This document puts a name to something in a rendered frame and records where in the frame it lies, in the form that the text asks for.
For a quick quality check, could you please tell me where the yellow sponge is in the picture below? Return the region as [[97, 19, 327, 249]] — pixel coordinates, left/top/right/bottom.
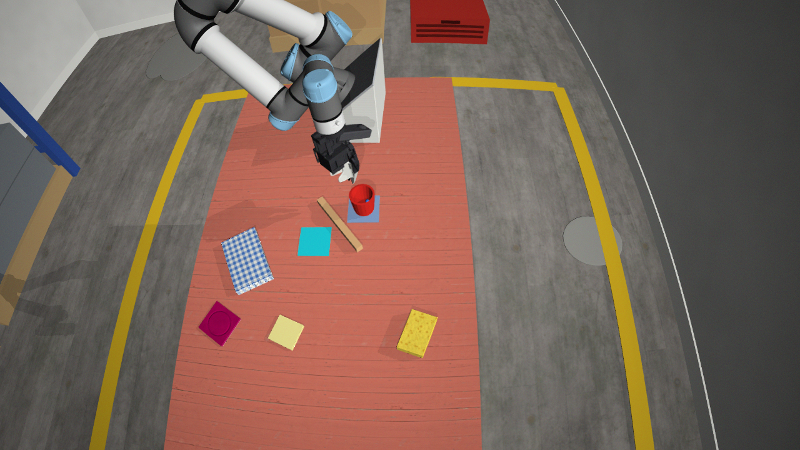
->
[[396, 309, 438, 358]]

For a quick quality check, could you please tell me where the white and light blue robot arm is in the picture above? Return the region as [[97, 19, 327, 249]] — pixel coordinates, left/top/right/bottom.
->
[[174, 0, 355, 135]]

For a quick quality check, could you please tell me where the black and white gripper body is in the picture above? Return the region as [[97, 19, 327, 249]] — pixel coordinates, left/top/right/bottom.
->
[[311, 125, 356, 175]]

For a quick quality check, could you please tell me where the yellow sticky-note pad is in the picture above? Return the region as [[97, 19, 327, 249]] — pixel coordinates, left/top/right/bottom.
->
[[268, 315, 304, 350]]

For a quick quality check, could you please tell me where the red cup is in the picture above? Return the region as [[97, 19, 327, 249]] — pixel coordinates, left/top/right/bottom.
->
[[349, 184, 375, 216]]

